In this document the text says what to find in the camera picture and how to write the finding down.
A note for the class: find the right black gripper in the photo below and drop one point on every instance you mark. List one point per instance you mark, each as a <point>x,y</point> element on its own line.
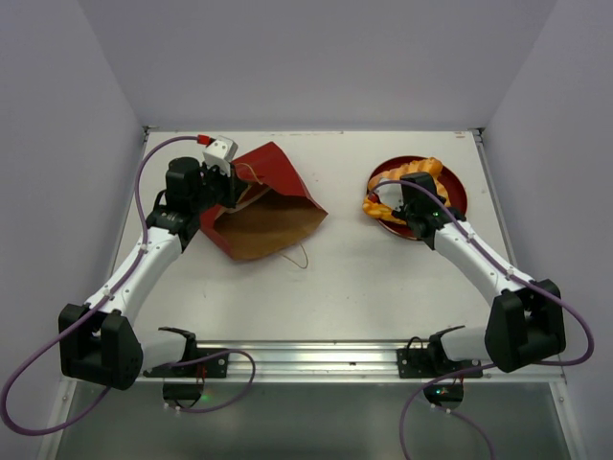
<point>402,214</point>

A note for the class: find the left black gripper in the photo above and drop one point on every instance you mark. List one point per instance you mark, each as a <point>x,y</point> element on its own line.
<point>234,186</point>

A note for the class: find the striped orange fake croissant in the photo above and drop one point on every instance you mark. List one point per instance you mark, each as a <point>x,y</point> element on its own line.
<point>442,192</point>

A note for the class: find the red brown paper bag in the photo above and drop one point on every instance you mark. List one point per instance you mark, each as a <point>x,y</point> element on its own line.
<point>275,212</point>

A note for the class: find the long braided fake bread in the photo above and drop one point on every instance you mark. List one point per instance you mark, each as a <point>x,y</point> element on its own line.
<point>374,209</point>

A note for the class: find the twisted orange fake bread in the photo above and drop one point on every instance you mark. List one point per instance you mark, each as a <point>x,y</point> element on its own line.
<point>431,165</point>

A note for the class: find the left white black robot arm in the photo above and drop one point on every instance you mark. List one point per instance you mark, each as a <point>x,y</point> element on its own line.
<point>98,343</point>

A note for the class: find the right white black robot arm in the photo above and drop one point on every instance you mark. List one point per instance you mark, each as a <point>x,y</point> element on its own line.
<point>525,324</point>

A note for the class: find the red round plate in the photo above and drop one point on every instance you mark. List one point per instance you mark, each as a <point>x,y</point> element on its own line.
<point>451,182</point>

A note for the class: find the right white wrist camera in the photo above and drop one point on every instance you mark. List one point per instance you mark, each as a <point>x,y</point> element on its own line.
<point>390,195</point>

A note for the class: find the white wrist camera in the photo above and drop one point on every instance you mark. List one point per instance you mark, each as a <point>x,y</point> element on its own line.
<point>390,195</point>
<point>219,153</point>

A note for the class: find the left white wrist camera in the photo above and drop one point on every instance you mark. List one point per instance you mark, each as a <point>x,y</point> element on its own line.
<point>219,153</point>

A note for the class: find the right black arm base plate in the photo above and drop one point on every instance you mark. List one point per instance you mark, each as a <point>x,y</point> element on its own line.
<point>424,358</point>

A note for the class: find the aluminium mounting rail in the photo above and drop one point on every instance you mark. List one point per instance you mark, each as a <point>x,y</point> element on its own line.
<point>323,362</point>

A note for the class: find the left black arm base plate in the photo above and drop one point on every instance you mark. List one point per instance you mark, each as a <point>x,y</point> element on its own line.
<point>198,363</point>

